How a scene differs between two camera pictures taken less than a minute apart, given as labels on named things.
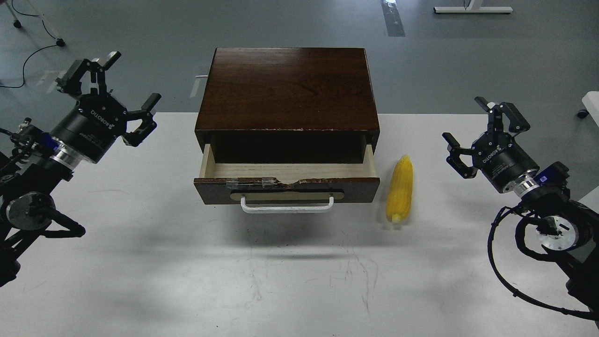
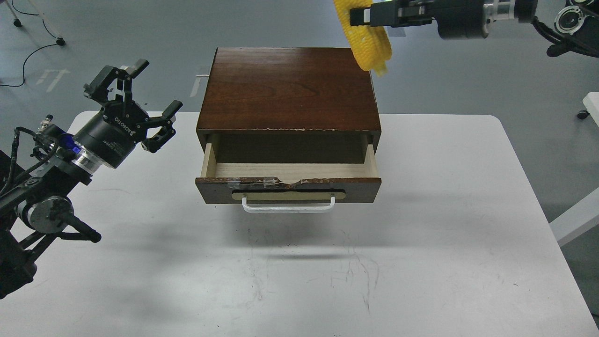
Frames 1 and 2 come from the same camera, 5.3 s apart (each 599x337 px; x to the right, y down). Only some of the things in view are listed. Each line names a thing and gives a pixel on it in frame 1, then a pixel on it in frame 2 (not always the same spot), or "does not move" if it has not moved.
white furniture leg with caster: [17, 24] does not move
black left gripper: [92, 126] → [108, 137]
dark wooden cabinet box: [288, 105] does not move
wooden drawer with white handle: [286, 187] does not move
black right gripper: [496, 153] → [455, 19]
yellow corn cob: [400, 190] → [370, 44]
